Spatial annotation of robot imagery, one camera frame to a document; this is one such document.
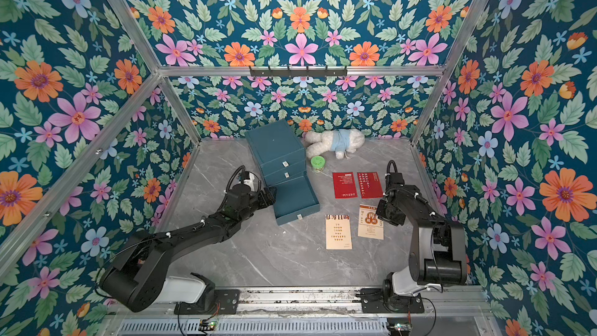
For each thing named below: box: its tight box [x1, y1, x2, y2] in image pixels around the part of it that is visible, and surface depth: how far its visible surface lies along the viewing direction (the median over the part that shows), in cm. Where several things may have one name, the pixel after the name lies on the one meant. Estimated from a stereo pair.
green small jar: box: [310, 155, 326, 174], surface depth 107 cm
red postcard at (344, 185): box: [332, 171, 358, 200], surface depth 104 cm
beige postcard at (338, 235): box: [324, 213, 353, 250], surface depth 91 cm
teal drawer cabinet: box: [244, 119, 322, 227], surface depth 92 cm
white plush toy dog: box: [302, 129, 366, 160], surface depth 110 cm
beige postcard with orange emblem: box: [357, 203, 385, 241], surface depth 92 cm
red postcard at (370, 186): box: [356, 171, 384, 199], surface depth 105 cm
